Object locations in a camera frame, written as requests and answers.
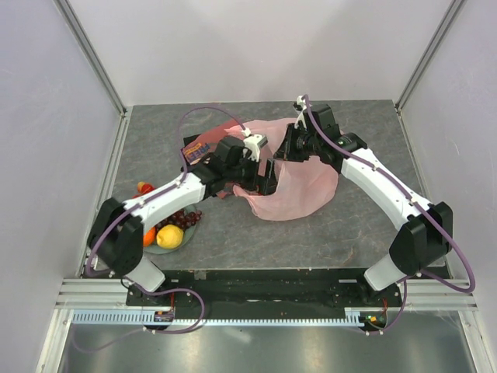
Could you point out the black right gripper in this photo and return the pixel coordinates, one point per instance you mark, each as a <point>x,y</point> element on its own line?
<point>286,151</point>

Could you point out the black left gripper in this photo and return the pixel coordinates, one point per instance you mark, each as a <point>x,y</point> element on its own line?
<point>267,185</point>

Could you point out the pink plastic bag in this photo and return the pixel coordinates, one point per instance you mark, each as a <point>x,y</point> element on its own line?
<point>302,187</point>

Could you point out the small red yellow peach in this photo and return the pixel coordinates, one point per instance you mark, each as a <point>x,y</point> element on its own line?
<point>143,188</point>

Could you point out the orange fruit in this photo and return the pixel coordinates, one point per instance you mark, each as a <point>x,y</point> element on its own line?
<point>149,237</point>

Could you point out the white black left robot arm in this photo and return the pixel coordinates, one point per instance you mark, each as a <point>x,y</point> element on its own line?
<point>116,236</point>

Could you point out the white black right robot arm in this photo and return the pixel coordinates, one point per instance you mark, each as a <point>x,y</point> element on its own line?
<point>423,228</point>

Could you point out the dark red grape bunch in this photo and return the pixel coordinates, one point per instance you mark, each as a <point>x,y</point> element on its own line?
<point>182,219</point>

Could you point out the grey green plate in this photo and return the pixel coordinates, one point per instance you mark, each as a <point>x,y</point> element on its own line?
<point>154,248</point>

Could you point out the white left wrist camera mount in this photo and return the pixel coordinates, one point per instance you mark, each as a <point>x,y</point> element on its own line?
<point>253,145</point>

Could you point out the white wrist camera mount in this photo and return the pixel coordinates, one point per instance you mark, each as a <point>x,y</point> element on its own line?
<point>253,145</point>
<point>301,106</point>

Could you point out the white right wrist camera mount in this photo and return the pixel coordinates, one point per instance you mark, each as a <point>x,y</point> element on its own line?
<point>301,106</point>

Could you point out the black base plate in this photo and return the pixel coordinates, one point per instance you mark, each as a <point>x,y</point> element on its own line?
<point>281,293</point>

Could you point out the front aluminium rail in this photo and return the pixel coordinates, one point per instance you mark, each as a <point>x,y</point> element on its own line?
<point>421,294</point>

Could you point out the right aluminium frame post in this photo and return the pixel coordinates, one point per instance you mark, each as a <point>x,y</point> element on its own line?
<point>434,44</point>

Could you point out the aluminium frame post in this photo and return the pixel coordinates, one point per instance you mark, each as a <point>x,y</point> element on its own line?
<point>434,44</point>
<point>77,29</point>

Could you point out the left aluminium frame post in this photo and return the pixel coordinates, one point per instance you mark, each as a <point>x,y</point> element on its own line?
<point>77,29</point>

